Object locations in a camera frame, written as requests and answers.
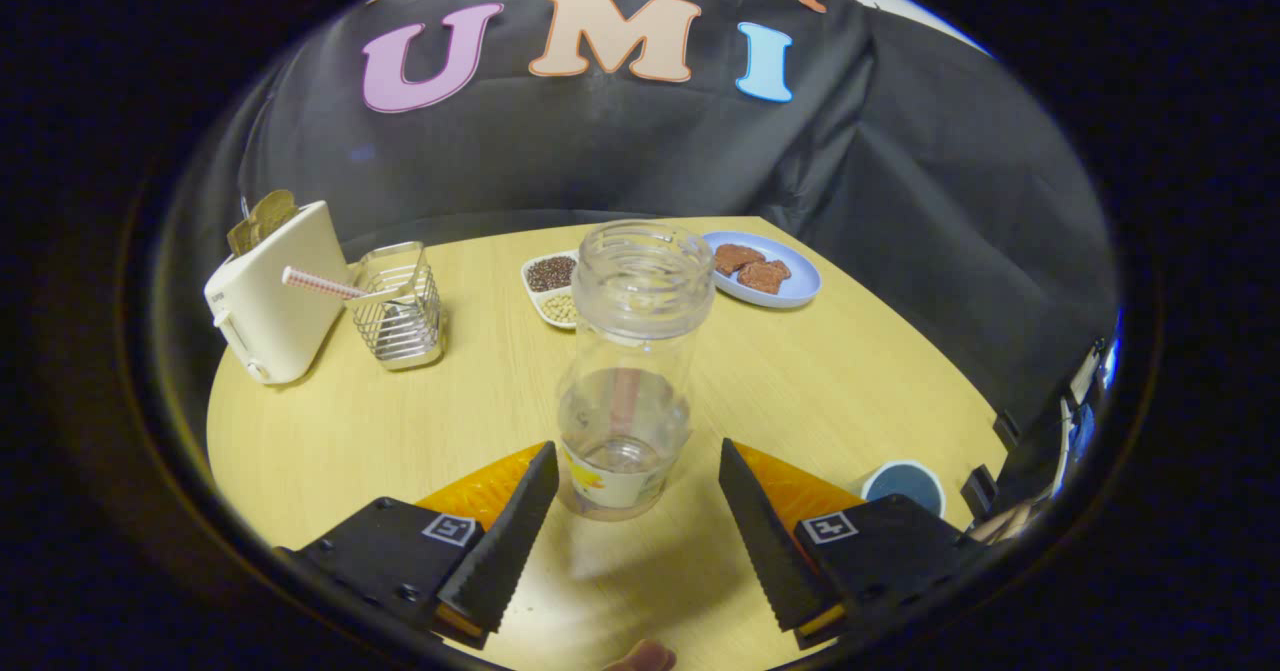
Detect brown bread piece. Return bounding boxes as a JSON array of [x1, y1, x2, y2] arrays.
[[713, 243, 767, 276], [737, 259, 792, 296]]

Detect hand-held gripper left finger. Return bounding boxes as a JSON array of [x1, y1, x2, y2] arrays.
[[275, 440, 560, 651]]

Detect red white striped straw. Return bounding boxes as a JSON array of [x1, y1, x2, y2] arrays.
[[281, 266, 401, 304]]

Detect dark brown beans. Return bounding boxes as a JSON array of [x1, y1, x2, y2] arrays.
[[527, 256, 579, 293]]

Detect white cup with blue inside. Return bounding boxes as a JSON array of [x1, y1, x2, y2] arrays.
[[861, 460, 947, 519]]

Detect metal wire holder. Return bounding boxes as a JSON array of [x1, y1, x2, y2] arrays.
[[350, 241, 447, 371]]

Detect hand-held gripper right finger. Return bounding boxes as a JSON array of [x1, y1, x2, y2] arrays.
[[718, 438, 987, 651]]

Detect round wooden table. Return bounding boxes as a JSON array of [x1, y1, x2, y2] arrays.
[[205, 215, 1011, 671]]

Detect clear plastic juice bottle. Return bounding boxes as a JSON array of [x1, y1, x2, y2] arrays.
[[556, 219, 717, 523]]

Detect black backdrop cloth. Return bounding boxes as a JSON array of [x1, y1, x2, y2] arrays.
[[170, 0, 1119, 432]]

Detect light blue plate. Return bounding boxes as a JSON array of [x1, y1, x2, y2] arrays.
[[700, 231, 823, 310]]

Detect white divided dish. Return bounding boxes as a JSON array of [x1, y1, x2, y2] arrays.
[[521, 250, 582, 331]]

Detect cream toaster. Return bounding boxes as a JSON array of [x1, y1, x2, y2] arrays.
[[203, 200, 353, 386]]

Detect brown toast slice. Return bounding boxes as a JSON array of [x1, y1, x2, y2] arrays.
[[227, 189, 299, 257]]

